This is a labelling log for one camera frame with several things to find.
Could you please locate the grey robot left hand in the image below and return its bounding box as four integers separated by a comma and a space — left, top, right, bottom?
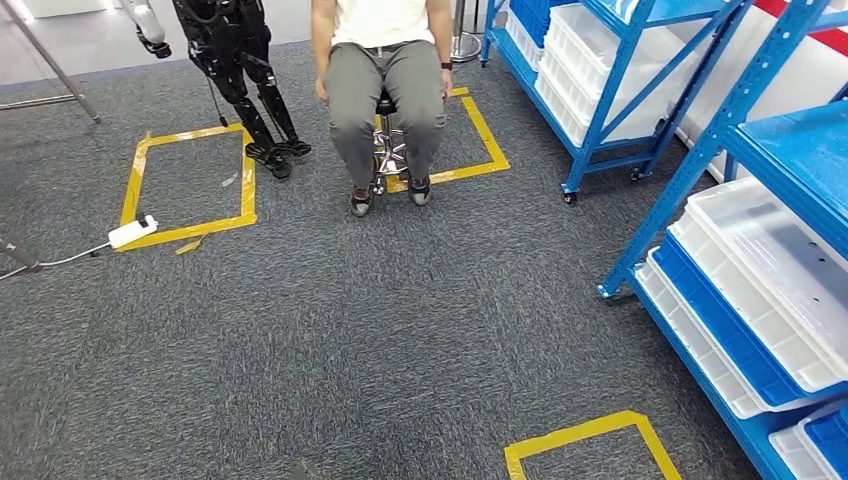
286, 458, 324, 480

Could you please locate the white power strip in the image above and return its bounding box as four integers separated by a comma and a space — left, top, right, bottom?
107, 213, 160, 251

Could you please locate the black chrome swivel stool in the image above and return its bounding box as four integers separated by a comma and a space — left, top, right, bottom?
370, 89, 413, 197

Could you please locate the seated person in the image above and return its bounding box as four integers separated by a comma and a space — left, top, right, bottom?
309, 0, 456, 219

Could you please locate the blue plastic bin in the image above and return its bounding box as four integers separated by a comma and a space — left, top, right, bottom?
801, 407, 848, 480
508, 0, 552, 34
652, 231, 848, 409

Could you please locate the black humanoid robot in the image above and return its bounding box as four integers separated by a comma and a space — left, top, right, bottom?
119, 0, 313, 181

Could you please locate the blue metal shelf rack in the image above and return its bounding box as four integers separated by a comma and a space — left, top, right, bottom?
479, 0, 753, 205
596, 0, 848, 480

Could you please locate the chrome stanchion post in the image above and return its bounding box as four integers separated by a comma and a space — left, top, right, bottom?
450, 0, 484, 65

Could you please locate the yellow floor tape square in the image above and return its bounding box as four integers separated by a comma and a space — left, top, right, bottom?
504, 409, 684, 480
374, 86, 512, 195
117, 123, 258, 254

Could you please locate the white power cable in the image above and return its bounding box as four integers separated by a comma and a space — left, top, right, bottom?
0, 241, 114, 281

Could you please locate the white plastic bin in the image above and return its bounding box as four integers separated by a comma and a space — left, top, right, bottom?
768, 423, 848, 480
544, 3, 700, 127
685, 176, 848, 393
634, 248, 833, 421
533, 62, 664, 148
505, 9, 546, 73

